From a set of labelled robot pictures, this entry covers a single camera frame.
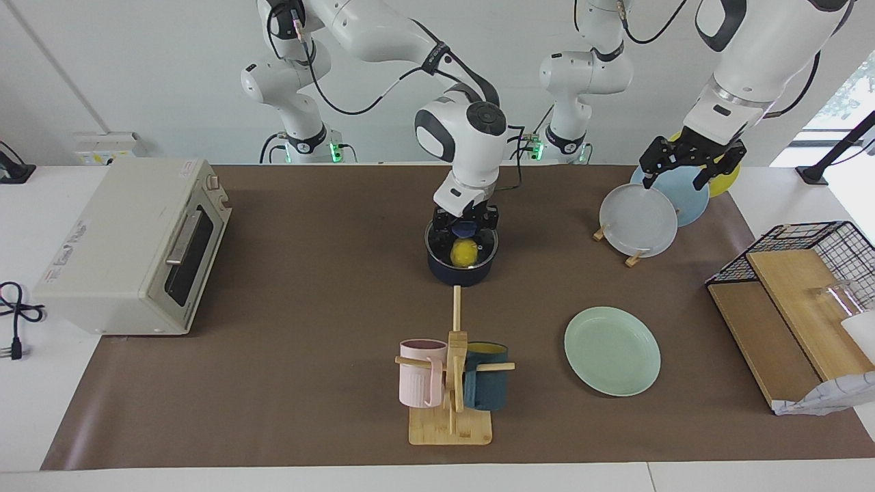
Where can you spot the green lit base box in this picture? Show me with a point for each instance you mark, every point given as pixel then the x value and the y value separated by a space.
pixel 336 152
pixel 534 147

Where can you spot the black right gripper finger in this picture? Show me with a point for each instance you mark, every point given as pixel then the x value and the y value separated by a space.
pixel 442 225
pixel 489 220

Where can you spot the pink ribbed mug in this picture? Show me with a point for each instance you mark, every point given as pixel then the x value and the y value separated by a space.
pixel 417 383

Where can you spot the light blue plate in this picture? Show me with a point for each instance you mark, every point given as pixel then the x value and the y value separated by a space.
pixel 687 199

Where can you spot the dark wooden board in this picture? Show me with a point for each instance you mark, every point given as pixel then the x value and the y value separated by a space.
pixel 759 342

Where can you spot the black camera stand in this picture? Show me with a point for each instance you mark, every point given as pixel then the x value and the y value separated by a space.
pixel 813 174

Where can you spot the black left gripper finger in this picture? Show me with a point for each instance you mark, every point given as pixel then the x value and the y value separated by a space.
pixel 654 162
pixel 719 164

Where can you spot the cream toaster oven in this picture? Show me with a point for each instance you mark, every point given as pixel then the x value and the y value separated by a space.
pixel 116 253

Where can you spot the green plate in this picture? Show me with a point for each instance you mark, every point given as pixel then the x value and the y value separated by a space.
pixel 612 352

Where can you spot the wooden plate rack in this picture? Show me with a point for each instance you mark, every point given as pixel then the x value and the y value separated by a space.
pixel 633 260

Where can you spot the yellow lemon toy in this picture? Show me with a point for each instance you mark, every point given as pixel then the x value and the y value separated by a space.
pixel 465 254

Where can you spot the clear glass cup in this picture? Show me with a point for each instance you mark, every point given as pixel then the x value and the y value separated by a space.
pixel 837 297

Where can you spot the wooden mug tree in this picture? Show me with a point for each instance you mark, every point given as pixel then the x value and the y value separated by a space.
pixel 451 427

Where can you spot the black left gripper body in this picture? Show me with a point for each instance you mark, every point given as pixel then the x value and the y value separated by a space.
pixel 690 147

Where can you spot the white translucent cup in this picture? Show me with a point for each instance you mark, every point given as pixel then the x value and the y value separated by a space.
pixel 863 335

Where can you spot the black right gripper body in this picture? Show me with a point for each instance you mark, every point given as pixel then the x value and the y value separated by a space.
pixel 468 213

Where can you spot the dark blue pot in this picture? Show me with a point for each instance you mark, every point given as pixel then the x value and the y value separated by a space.
pixel 461 277

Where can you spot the dark teal mug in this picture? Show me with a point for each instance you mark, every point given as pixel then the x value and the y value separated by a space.
pixel 487 389

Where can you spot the bright window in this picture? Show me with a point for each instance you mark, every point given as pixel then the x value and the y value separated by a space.
pixel 847 96

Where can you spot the white wall socket box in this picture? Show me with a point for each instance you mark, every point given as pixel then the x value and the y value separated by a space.
pixel 102 150

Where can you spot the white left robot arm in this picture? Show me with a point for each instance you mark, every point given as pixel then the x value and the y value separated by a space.
pixel 765 48

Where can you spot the black table clamp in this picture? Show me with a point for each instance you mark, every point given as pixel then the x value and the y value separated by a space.
pixel 17 174

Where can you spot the yellow plate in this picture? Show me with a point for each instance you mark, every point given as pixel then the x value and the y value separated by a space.
pixel 726 183

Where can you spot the glass lid with blue knob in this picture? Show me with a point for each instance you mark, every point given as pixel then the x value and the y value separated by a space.
pixel 482 249

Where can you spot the light wooden board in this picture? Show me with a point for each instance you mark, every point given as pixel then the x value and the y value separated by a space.
pixel 800 301

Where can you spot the brown table mat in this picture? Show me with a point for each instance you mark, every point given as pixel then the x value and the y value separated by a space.
pixel 307 383

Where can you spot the white patterned cloth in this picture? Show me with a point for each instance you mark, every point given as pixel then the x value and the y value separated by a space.
pixel 834 396

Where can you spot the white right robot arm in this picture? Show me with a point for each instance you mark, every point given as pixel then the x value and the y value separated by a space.
pixel 383 34

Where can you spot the grey plate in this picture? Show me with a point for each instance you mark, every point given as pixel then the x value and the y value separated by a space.
pixel 639 222

